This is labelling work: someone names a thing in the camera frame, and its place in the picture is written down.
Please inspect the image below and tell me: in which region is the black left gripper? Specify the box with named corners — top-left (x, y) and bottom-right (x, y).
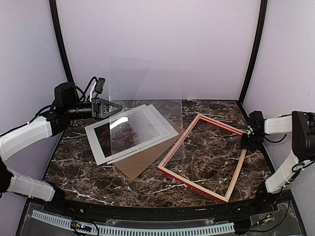
top-left (65, 97), bottom-right (122, 120)

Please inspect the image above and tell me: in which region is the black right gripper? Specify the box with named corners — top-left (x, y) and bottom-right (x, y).
top-left (240, 132), bottom-right (265, 151)

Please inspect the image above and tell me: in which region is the white mat with photo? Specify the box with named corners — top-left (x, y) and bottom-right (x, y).
top-left (85, 104), bottom-right (179, 166)

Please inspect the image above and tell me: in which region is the clear acrylic sheet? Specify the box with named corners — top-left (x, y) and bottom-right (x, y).
top-left (108, 57), bottom-right (183, 164)

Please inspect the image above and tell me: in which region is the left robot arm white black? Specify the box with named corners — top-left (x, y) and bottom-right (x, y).
top-left (0, 78), bottom-right (122, 214)

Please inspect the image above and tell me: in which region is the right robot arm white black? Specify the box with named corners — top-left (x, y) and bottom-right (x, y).
top-left (241, 111), bottom-right (315, 213)

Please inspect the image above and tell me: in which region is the brown cardboard backing board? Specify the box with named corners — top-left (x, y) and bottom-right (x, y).
top-left (113, 120), bottom-right (183, 180)

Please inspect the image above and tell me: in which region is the white backing sheet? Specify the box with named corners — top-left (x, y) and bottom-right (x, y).
top-left (107, 105), bottom-right (178, 164)

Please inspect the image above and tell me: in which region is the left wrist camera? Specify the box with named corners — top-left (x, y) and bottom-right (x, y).
top-left (94, 77), bottom-right (106, 94)

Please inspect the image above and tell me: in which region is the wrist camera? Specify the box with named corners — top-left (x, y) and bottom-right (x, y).
top-left (249, 111), bottom-right (264, 132)
top-left (94, 77), bottom-right (106, 94)

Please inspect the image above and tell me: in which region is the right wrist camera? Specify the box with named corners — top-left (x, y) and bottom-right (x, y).
top-left (249, 111), bottom-right (264, 132)

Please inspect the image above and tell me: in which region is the black front rail base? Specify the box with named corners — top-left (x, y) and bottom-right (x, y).
top-left (17, 191), bottom-right (305, 236)

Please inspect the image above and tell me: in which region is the black enclosure frame post left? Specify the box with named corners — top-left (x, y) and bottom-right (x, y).
top-left (49, 0), bottom-right (74, 83)

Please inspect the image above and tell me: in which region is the black enclosure frame post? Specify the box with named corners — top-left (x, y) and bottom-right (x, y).
top-left (238, 0), bottom-right (268, 105)
top-left (49, 0), bottom-right (74, 83)

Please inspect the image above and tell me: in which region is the white slotted cable duct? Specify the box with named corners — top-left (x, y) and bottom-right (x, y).
top-left (31, 210), bottom-right (235, 236)

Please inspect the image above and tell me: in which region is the black enclosure frame post right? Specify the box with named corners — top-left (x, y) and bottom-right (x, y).
top-left (238, 0), bottom-right (268, 105)

